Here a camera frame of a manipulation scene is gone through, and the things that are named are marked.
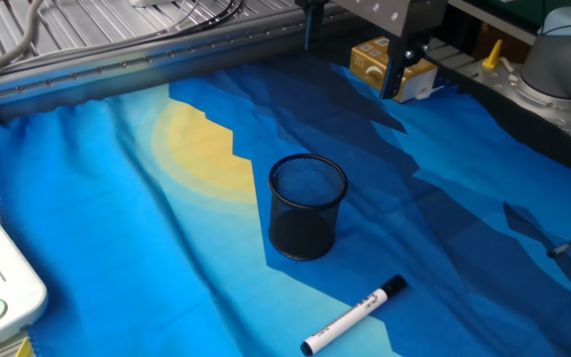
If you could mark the yellow plastic holder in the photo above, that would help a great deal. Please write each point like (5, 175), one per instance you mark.
(24, 348)

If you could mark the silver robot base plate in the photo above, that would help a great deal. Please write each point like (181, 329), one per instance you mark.
(503, 82)

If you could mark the silver aluminium rail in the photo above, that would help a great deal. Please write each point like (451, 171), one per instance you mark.
(117, 67)

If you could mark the blue mountain print cloth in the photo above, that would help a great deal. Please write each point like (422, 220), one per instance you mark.
(117, 223)

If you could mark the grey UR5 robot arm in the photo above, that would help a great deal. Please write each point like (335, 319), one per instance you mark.
(553, 64)

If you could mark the black mesh pen holder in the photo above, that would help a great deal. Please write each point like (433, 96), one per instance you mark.
(295, 238)

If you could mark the white marker pen black cap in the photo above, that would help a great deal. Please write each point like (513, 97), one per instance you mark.
(345, 322)

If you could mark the yellow tissue box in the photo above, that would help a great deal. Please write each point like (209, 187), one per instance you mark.
(365, 62)

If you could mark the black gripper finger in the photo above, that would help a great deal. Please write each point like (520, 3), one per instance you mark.
(310, 25)
(393, 79)

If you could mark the silver Schunk gripper body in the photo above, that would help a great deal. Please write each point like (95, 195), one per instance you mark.
(389, 15)

